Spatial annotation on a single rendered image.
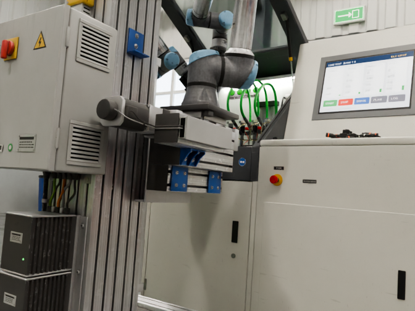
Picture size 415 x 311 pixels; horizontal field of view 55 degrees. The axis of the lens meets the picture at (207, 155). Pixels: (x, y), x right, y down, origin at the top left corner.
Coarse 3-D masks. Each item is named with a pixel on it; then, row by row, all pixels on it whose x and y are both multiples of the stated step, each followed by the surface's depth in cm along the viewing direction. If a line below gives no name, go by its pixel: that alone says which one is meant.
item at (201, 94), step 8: (192, 88) 150; (200, 88) 149; (208, 88) 150; (216, 88) 154; (184, 96) 155; (192, 96) 149; (200, 96) 148; (208, 96) 149; (216, 96) 152; (184, 104) 150; (216, 104) 150
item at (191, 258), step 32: (224, 192) 193; (160, 224) 217; (192, 224) 203; (224, 224) 191; (160, 256) 214; (192, 256) 201; (224, 256) 189; (160, 288) 212; (192, 288) 199; (224, 288) 187
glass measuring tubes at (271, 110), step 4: (256, 104) 246; (260, 104) 244; (264, 104) 243; (268, 104) 241; (272, 104) 239; (260, 108) 246; (264, 108) 243; (268, 108) 242; (272, 108) 242; (260, 112) 246; (264, 112) 243; (268, 112) 241; (272, 112) 240; (260, 116) 246; (264, 116) 243; (268, 116) 241; (272, 116) 239; (264, 124) 243
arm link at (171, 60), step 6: (162, 42) 192; (162, 48) 191; (168, 48) 194; (162, 54) 192; (168, 54) 191; (174, 54) 192; (162, 60) 193; (168, 60) 190; (174, 60) 192; (162, 66) 196; (168, 66) 192; (174, 66) 192
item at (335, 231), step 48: (336, 48) 202; (288, 192) 172; (336, 192) 160; (384, 192) 149; (288, 240) 170; (336, 240) 158; (384, 240) 147; (288, 288) 168; (336, 288) 156; (384, 288) 145
